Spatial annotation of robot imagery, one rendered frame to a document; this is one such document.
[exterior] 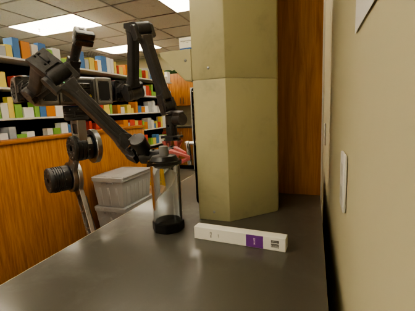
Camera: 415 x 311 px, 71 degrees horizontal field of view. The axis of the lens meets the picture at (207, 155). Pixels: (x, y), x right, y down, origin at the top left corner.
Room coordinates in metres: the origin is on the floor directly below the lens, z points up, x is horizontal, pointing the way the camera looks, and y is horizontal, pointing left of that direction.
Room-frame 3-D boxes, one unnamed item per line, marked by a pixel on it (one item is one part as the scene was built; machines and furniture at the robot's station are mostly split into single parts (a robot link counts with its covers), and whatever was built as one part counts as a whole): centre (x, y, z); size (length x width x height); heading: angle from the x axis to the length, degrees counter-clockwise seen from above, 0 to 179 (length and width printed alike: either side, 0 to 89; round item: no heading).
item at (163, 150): (0.89, 0.14, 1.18); 0.09 x 0.09 x 0.07
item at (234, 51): (1.07, -0.14, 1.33); 0.32 x 0.25 x 0.77; 160
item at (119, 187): (3.25, 0.97, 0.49); 0.60 x 0.42 x 0.33; 160
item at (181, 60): (1.13, 0.04, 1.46); 0.32 x 0.12 x 0.10; 160
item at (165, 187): (0.89, 0.14, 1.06); 0.11 x 0.11 x 0.21
